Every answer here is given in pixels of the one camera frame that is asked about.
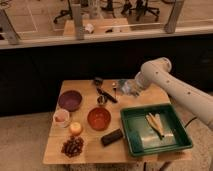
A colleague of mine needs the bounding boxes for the green plastic tray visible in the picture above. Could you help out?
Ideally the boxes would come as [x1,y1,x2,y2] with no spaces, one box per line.
[120,104,193,157]

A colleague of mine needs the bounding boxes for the bunch of red grapes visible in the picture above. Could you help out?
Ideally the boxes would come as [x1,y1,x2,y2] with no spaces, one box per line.
[61,136,84,158]

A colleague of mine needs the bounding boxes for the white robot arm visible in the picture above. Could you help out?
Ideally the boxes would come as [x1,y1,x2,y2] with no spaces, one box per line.
[134,57,213,131]

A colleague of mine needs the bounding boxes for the grey towel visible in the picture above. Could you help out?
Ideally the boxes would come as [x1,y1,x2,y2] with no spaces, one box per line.
[123,80,139,97]

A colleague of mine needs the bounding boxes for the wooden table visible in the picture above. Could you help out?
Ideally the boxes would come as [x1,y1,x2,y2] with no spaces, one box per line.
[42,78,193,171]

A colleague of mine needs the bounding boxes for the office chair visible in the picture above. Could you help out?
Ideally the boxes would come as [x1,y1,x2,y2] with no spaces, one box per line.
[53,0,73,24]

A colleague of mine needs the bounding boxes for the banana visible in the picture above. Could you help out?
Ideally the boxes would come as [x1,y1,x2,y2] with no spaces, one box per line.
[146,113,164,138]

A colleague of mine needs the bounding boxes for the small dark round object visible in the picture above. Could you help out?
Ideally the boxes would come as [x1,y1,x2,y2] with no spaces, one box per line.
[93,77,103,86]

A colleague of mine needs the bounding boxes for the apple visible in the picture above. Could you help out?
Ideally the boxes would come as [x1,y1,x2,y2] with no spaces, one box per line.
[69,122,83,136]

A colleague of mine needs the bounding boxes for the small metal cup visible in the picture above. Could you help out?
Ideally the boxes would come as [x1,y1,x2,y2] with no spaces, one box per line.
[97,95,107,106]

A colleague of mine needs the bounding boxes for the orange bowl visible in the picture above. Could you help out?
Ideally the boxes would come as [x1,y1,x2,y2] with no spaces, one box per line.
[87,107,111,131]

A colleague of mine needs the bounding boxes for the purple bowl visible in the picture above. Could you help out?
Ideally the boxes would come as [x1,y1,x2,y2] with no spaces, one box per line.
[58,90,82,112]

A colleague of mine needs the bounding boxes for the dark brown rectangular block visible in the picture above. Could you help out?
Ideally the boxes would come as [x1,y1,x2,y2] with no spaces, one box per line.
[101,129,123,146]

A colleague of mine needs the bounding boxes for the clear plastic sheet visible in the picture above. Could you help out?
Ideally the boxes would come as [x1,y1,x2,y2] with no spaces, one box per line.
[140,126,176,148]

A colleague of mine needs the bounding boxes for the blue plastic cup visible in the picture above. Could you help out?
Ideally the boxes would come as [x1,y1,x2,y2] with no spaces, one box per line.
[118,79,125,93]

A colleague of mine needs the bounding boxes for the metal spoon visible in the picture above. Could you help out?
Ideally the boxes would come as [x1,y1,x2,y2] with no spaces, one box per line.
[112,82,117,99]

